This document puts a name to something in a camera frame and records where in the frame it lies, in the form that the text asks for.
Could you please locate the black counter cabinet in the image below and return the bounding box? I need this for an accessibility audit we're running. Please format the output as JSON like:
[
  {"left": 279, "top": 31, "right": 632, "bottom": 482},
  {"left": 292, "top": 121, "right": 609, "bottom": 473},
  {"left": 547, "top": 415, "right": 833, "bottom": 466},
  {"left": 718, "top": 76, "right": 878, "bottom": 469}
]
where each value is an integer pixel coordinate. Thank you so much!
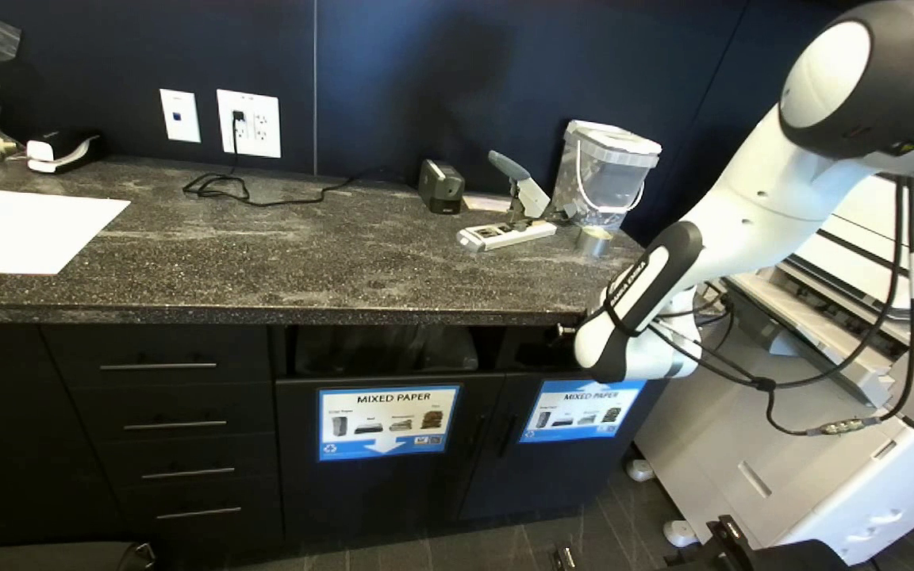
[{"left": 0, "top": 155, "right": 663, "bottom": 571}]

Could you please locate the small black desk dispenser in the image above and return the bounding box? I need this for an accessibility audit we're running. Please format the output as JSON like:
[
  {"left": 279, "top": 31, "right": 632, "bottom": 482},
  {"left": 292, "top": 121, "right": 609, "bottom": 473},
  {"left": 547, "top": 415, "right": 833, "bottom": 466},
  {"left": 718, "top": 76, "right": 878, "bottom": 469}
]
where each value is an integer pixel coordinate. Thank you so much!
[{"left": 415, "top": 155, "right": 470, "bottom": 220}]

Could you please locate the blue label with down arrow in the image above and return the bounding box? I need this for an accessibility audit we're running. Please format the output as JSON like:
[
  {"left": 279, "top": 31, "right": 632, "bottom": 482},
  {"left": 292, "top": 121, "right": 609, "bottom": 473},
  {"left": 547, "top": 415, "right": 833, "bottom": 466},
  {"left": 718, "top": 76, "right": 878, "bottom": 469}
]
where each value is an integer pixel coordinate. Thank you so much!
[{"left": 313, "top": 380, "right": 464, "bottom": 466}]

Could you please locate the blue label with up arrow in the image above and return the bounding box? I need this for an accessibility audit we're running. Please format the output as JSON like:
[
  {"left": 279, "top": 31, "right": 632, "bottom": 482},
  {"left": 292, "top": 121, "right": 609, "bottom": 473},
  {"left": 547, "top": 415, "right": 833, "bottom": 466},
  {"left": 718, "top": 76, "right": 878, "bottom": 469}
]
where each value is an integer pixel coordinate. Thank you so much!
[{"left": 516, "top": 375, "right": 651, "bottom": 446}]

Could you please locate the clear plastic bucket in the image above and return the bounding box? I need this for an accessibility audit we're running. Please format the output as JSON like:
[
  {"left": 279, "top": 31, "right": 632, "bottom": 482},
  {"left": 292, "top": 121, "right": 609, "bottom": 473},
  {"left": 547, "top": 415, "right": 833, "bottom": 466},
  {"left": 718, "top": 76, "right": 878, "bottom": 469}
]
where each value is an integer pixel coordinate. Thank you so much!
[{"left": 550, "top": 117, "right": 667, "bottom": 239}]

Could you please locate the white power outlet plate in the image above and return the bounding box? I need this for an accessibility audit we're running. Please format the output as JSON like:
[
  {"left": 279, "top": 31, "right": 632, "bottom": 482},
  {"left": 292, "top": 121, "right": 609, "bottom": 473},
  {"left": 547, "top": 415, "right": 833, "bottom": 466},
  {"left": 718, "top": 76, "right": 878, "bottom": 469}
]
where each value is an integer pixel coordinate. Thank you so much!
[{"left": 213, "top": 84, "right": 287, "bottom": 165}]

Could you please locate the large white office printer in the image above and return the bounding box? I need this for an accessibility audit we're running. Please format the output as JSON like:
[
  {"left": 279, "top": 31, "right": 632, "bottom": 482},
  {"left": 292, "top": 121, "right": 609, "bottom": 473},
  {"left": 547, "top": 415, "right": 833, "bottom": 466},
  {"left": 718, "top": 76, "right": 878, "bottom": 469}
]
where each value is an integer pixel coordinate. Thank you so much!
[{"left": 621, "top": 171, "right": 914, "bottom": 571}]

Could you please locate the white and black desk device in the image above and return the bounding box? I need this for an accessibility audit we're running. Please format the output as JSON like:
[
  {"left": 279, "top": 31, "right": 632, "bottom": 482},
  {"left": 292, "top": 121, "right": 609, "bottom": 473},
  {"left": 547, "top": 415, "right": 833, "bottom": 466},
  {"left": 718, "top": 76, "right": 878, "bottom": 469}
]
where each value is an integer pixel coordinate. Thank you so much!
[{"left": 20, "top": 128, "right": 107, "bottom": 177}]

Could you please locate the flat white paper sheet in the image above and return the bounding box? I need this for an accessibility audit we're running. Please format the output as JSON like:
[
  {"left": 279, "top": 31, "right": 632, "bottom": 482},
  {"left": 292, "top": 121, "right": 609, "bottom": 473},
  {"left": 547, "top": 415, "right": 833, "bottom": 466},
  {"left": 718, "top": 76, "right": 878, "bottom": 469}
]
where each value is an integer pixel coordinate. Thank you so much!
[{"left": 0, "top": 187, "right": 137, "bottom": 281}]

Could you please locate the black padded seat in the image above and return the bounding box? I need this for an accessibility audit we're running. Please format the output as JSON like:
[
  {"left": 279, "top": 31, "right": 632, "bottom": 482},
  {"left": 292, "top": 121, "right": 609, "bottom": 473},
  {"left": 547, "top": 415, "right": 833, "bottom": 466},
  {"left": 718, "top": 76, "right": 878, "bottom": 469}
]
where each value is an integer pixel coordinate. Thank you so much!
[{"left": 0, "top": 539, "right": 159, "bottom": 571}]

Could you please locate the black power cord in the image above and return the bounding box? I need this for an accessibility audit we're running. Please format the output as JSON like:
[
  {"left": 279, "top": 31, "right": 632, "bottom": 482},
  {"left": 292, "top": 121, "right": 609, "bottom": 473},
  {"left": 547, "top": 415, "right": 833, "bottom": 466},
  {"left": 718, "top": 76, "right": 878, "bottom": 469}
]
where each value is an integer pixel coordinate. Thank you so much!
[{"left": 177, "top": 109, "right": 362, "bottom": 208}]

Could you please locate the metal drawer handle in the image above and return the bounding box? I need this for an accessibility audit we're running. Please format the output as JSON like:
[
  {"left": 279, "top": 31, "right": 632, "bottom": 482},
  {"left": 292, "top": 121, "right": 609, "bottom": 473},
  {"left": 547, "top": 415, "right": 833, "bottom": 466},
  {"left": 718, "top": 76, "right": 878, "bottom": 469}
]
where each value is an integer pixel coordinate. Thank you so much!
[
  {"left": 137, "top": 464, "right": 241, "bottom": 486},
  {"left": 122, "top": 415, "right": 233, "bottom": 433},
  {"left": 152, "top": 500, "right": 247, "bottom": 523},
  {"left": 100, "top": 357, "right": 223, "bottom": 376}
]

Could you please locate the small white wall plate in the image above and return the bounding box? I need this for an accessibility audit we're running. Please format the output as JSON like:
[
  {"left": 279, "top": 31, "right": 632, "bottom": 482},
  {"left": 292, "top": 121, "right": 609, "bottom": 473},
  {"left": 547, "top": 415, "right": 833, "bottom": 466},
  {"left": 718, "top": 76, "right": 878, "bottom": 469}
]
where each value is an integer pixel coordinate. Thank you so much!
[{"left": 156, "top": 84, "right": 207, "bottom": 149}]

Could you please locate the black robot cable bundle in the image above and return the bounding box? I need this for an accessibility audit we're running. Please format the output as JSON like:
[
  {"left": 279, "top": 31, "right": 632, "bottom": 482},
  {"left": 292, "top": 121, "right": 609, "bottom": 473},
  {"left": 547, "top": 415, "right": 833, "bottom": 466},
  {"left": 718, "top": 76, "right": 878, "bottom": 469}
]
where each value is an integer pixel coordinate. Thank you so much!
[{"left": 643, "top": 177, "right": 914, "bottom": 442}]

